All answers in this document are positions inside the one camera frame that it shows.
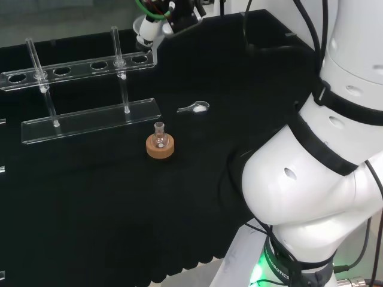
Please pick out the pale board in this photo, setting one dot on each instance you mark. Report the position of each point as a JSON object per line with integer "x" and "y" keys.
{"x": 236, "y": 263}

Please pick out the glass round-bottom flask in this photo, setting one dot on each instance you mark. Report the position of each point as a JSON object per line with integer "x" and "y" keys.
{"x": 160, "y": 140}

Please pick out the clear acrylic funnel stand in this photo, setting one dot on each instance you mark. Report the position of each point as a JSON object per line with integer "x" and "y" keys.
{"x": 89, "y": 122}

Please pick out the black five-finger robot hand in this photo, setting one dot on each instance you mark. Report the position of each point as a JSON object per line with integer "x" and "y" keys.
{"x": 181, "y": 15}

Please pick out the black bench cloth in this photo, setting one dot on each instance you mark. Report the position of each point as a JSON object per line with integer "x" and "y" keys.
{"x": 89, "y": 209}

